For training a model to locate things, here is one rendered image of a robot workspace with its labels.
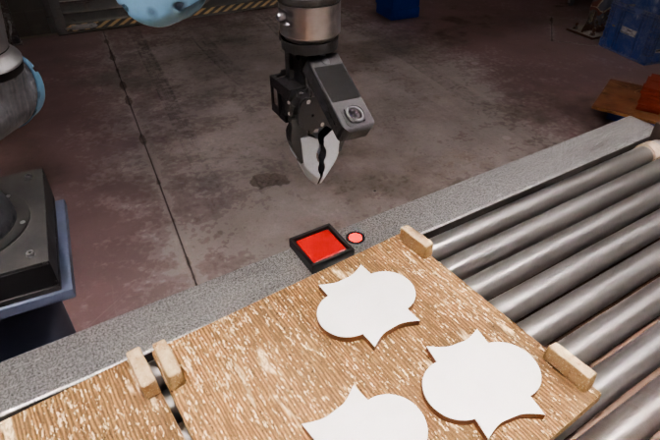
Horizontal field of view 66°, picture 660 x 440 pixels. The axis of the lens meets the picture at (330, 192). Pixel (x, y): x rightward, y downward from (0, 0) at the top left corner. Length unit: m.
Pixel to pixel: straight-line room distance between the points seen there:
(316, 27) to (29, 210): 0.60
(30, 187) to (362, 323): 0.66
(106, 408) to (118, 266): 1.65
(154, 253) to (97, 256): 0.23
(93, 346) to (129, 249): 1.61
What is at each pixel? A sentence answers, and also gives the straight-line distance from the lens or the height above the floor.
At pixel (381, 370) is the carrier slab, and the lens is 0.65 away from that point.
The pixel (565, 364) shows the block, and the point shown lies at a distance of 0.69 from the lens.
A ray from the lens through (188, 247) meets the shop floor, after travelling 2.29.
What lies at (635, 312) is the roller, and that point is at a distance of 0.84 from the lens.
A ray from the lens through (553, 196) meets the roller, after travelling 1.02.
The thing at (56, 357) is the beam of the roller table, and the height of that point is 0.91.
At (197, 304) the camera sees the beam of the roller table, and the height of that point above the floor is 0.91.
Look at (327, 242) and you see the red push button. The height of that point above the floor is 0.93.
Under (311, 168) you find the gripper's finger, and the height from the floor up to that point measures 1.08.
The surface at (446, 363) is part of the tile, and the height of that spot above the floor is 0.95.
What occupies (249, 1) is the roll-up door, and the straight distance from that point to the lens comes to 5.39.
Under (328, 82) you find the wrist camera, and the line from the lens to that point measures 0.63.
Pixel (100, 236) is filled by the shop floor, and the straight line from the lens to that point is 2.48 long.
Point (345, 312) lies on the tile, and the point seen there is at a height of 0.95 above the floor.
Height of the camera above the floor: 1.47
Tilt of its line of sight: 35 degrees down
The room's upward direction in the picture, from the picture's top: straight up
